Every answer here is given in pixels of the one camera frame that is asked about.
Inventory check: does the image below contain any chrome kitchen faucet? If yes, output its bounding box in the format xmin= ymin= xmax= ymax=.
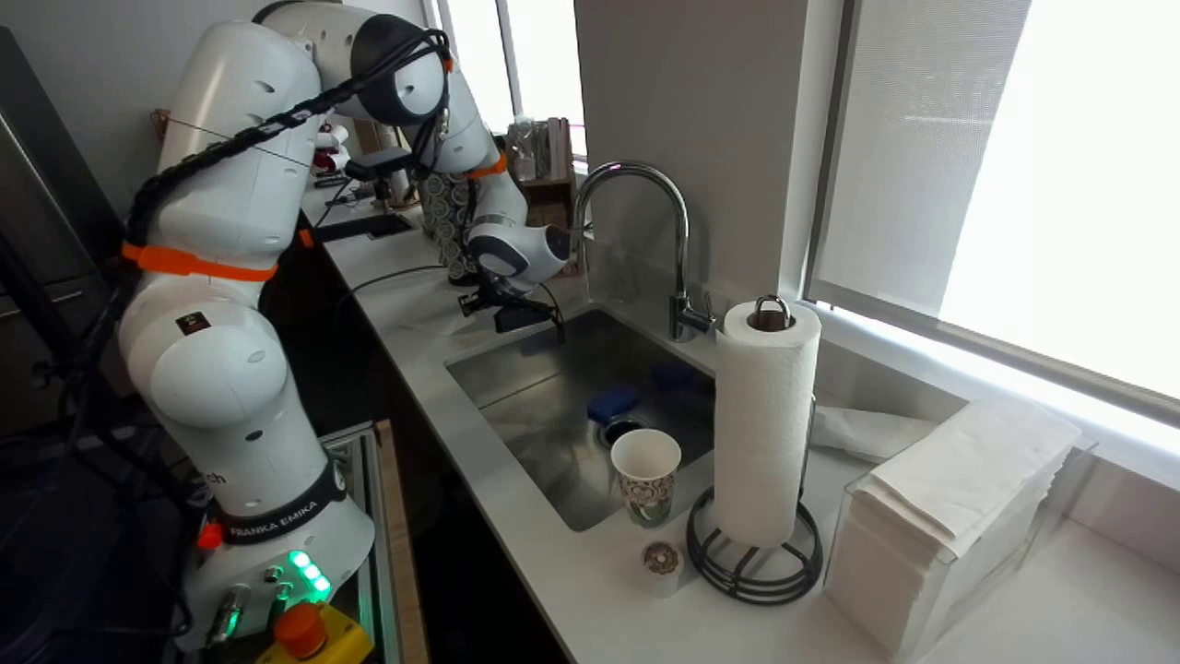
xmin=569 ymin=158 xmax=720 ymax=342

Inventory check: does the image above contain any blue sponge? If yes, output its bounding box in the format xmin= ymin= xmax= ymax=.
xmin=584 ymin=380 xmax=645 ymax=432

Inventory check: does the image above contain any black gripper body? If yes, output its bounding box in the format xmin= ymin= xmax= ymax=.
xmin=456 ymin=261 xmax=569 ymax=334

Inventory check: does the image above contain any white window frame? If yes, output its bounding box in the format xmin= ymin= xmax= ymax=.
xmin=802 ymin=0 xmax=1180 ymax=428

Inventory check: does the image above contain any patterned white paper cup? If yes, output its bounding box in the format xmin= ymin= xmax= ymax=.
xmin=607 ymin=425 xmax=686 ymax=530

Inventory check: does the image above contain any metal jar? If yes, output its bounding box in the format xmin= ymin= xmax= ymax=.
xmin=506 ymin=114 xmax=575 ymax=187

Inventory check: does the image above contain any white paper towel roll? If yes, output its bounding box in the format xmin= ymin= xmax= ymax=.
xmin=713 ymin=297 xmax=826 ymax=551

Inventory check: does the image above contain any white napkin stack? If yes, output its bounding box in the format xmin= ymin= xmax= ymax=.
xmin=822 ymin=403 xmax=1092 ymax=662

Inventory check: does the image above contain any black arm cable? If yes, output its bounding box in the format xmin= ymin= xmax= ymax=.
xmin=121 ymin=25 xmax=454 ymax=250

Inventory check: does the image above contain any stainless steel sink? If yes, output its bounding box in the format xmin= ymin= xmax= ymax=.
xmin=442 ymin=307 xmax=730 ymax=535

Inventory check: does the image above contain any round doughnut print disc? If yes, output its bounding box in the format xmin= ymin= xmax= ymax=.
xmin=636 ymin=538 xmax=686 ymax=583

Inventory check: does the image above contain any wide orange arm strap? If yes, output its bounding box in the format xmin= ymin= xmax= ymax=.
xmin=118 ymin=240 xmax=279 ymax=287

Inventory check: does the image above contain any yellow red emergency stop button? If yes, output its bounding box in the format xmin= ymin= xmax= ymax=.
xmin=253 ymin=602 xmax=376 ymax=664

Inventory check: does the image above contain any dark cabinet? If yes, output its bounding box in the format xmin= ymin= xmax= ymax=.
xmin=0 ymin=23 xmax=140 ymax=436

